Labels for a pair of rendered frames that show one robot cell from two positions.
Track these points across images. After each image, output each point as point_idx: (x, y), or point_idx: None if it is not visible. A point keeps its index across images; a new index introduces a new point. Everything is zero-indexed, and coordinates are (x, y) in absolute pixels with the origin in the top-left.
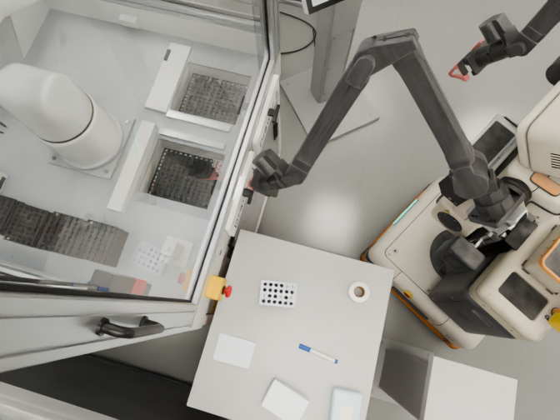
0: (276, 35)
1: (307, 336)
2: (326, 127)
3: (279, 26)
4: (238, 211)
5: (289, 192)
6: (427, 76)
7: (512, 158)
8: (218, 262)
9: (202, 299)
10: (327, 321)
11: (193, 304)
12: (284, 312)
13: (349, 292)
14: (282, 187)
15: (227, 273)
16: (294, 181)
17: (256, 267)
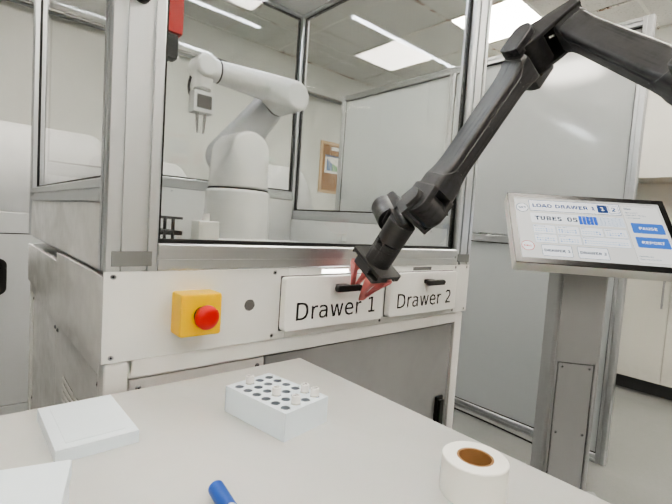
0: (465, 223)
1: (257, 492)
2: (473, 120)
3: (472, 225)
4: (317, 300)
5: None
6: (599, 18)
7: None
8: (233, 318)
9: (166, 288)
10: (338, 495)
11: (157, 233)
12: (256, 437)
13: (444, 446)
14: (393, 223)
15: (225, 372)
16: (412, 194)
17: None
